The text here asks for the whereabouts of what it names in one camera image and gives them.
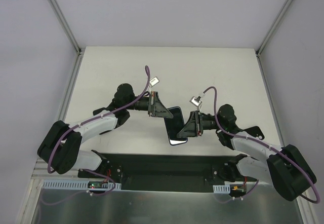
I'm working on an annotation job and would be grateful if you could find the right aluminium table rail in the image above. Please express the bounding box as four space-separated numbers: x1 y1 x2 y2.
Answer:
256 56 285 146

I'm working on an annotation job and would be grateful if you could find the aluminium table rail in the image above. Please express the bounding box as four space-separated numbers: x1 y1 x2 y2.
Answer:
54 50 85 122
256 56 285 146

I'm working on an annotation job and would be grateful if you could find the front aluminium rail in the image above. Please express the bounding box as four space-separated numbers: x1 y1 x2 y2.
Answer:
31 159 78 179

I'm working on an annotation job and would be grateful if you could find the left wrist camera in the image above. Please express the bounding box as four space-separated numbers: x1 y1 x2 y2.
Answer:
149 77 159 87

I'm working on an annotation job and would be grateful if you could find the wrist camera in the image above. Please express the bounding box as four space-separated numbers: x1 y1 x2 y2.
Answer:
149 77 159 87
190 96 203 108

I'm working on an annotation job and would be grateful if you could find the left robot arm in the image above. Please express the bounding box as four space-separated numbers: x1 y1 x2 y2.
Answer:
37 83 173 178

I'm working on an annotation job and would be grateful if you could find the left aluminium table rail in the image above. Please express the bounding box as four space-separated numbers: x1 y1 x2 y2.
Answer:
54 50 85 122

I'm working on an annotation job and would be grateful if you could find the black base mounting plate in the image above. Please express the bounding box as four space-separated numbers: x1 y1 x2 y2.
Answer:
77 153 263 192

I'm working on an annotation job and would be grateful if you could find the aluminium frame post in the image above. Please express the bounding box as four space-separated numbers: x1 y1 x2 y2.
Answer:
48 0 82 55
256 0 294 58

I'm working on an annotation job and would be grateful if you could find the right aluminium frame post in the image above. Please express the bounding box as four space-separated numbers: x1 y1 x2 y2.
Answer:
256 0 294 58

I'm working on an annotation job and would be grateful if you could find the left aluminium frame post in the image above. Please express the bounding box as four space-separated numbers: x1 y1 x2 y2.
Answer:
48 0 82 55

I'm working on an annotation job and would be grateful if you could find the right white cable duct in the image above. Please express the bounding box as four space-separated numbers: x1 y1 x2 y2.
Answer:
213 183 247 194

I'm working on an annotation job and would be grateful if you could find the white cable duct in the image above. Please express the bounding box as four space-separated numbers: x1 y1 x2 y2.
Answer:
213 183 247 194
43 180 122 191

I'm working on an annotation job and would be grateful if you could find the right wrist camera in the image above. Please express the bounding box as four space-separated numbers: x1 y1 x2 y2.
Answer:
190 96 203 108

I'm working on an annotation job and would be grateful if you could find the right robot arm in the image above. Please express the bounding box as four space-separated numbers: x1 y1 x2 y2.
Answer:
177 104 317 201

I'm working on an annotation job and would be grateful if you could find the black phone case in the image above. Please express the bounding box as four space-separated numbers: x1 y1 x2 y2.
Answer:
163 106 189 146

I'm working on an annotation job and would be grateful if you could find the left white cable duct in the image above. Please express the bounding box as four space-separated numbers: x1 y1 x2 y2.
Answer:
43 180 122 191

